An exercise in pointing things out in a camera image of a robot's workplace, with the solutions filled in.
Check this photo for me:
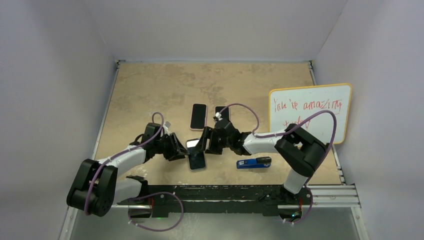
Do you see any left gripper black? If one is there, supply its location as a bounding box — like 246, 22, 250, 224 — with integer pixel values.
153, 133, 189, 161

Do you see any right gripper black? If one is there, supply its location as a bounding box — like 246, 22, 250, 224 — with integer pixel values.
194, 126, 232, 155

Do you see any clear phone case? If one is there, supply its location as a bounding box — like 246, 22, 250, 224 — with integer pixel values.
185, 138, 207, 172

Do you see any pink phone case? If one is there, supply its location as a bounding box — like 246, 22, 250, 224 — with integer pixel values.
189, 103, 208, 132

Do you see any white phone case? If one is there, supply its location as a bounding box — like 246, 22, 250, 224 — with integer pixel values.
214, 106, 231, 121

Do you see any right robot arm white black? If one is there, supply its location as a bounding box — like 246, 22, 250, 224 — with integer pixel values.
191, 119, 331, 204

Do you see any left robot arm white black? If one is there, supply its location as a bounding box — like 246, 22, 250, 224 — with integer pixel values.
66, 122, 188, 217

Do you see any blue black stapler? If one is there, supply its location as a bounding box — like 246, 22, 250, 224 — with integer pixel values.
236, 156, 272, 169

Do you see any yellow-framed whiteboard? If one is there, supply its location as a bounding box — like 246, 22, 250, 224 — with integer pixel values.
268, 83, 353, 144

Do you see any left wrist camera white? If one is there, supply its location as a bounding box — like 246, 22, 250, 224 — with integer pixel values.
162, 121, 171, 132

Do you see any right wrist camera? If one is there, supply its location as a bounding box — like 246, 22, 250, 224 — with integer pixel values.
213, 112, 223, 122

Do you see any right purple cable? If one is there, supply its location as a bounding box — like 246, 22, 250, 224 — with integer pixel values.
215, 103, 338, 226

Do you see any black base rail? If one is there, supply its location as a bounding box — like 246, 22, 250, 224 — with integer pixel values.
117, 184, 313, 219

